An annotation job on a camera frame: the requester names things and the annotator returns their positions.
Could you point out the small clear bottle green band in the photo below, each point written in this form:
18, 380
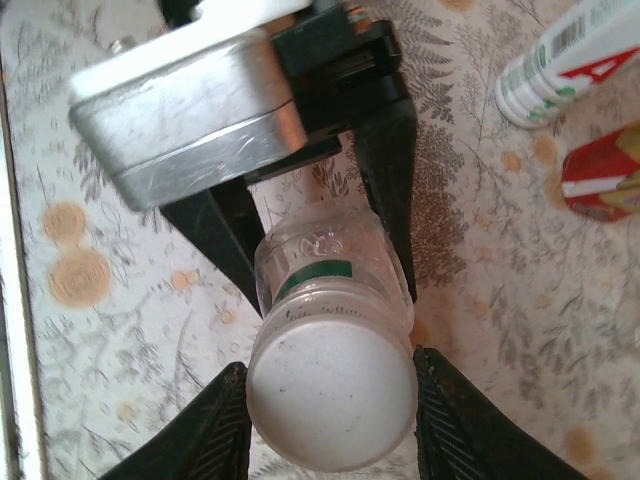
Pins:
330, 250

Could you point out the floral patterned tablecloth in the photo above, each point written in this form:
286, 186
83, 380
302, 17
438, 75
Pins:
500, 325

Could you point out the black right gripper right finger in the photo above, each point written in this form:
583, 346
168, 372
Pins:
465, 430

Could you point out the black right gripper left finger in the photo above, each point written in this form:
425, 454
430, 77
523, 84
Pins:
210, 435

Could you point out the long aluminium mounting rail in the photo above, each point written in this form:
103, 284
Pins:
22, 350

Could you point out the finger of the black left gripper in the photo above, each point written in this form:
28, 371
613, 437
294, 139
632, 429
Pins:
390, 200
220, 235

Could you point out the orange drink bottle red label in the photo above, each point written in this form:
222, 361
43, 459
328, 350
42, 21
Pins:
605, 175

